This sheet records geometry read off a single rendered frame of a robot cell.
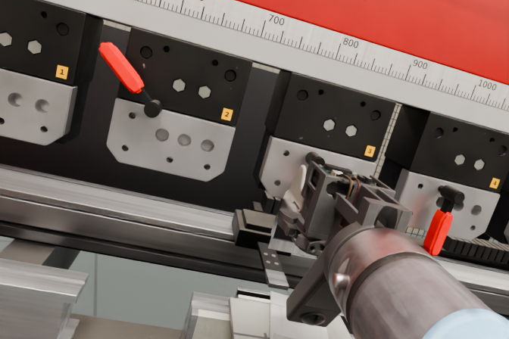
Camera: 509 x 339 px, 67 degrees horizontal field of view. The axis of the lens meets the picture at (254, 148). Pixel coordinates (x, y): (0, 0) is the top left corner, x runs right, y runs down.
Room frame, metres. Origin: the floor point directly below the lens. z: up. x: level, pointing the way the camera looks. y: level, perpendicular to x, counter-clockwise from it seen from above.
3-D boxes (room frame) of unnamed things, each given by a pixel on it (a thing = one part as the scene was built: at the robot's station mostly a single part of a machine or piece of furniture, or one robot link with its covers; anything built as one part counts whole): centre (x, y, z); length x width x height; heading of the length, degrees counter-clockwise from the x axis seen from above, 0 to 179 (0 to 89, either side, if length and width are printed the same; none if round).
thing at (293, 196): (0.45, -0.06, 1.21); 0.09 x 0.03 x 0.06; 15
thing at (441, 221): (0.52, -0.27, 1.20); 0.04 x 0.02 x 0.10; 10
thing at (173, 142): (0.52, 0.11, 1.26); 0.15 x 0.09 x 0.17; 100
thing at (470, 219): (0.59, -0.28, 1.26); 0.15 x 0.09 x 0.17; 100
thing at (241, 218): (0.72, -0.08, 1.01); 0.26 x 0.12 x 0.05; 10
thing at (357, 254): (0.27, -0.11, 1.21); 0.08 x 0.05 x 0.08; 100
